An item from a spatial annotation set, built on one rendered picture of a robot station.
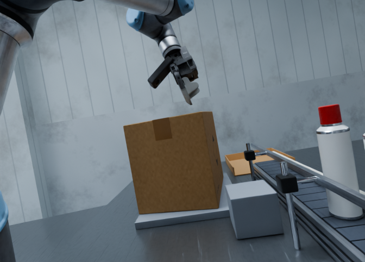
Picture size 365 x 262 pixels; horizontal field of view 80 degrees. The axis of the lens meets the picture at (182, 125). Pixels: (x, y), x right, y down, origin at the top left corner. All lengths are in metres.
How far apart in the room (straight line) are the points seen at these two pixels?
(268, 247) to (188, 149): 0.29
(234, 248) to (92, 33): 2.30
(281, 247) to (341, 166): 0.19
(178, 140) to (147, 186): 0.17
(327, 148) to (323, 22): 2.71
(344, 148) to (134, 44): 2.16
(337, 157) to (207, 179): 0.31
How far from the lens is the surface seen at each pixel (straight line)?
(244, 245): 0.53
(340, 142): 0.47
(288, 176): 0.45
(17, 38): 0.53
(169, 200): 0.66
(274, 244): 0.53
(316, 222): 0.51
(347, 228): 0.49
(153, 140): 0.63
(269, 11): 2.83
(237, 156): 1.27
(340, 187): 0.42
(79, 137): 2.37
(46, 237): 0.84
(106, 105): 2.32
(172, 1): 0.69
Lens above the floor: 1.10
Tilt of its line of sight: 1 degrees down
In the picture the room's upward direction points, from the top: 10 degrees counter-clockwise
